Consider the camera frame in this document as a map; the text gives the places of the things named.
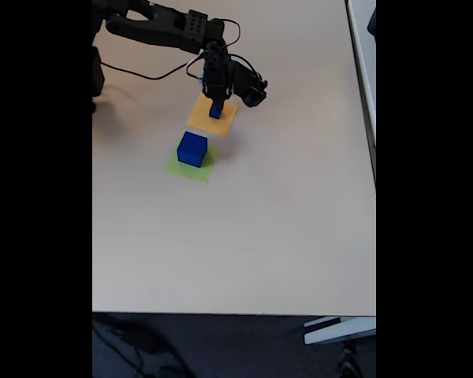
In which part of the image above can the large blue cube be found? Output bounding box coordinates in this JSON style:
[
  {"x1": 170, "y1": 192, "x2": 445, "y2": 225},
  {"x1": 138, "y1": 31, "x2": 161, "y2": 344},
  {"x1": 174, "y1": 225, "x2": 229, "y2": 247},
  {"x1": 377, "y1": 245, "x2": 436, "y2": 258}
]
[{"x1": 176, "y1": 131, "x2": 209, "y2": 169}]

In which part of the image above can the green paper square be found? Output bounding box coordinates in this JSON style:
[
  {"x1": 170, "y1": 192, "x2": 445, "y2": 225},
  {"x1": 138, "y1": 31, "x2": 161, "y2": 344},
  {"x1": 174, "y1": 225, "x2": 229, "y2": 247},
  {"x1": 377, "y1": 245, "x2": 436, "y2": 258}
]
[{"x1": 164, "y1": 143, "x2": 220, "y2": 185}]

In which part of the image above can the black camera box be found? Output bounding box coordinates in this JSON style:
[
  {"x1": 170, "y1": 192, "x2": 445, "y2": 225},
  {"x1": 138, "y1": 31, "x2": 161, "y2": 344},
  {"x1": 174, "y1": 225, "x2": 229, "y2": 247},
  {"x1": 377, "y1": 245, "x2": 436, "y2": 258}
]
[{"x1": 231, "y1": 58, "x2": 269, "y2": 108}]

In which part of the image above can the white table foot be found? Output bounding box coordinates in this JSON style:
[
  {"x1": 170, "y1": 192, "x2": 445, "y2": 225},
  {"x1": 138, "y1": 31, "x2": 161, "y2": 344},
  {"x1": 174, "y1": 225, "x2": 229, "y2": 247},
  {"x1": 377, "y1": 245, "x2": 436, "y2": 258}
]
[{"x1": 303, "y1": 316, "x2": 377, "y2": 346}]

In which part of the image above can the orange paper square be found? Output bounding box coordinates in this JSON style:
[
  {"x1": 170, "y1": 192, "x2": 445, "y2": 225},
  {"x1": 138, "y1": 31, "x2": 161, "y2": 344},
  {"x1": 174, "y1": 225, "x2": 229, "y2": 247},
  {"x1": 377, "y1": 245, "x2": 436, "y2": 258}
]
[{"x1": 186, "y1": 93, "x2": 239, "y2": 139}]

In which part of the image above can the white side table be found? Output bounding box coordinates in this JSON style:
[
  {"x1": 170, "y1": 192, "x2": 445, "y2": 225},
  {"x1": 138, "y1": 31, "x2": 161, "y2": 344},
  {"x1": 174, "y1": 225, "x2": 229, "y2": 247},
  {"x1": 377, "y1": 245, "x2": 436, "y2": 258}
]
[{"x1": 345, "y1": 0, "x2": 377, "y2": 190}]

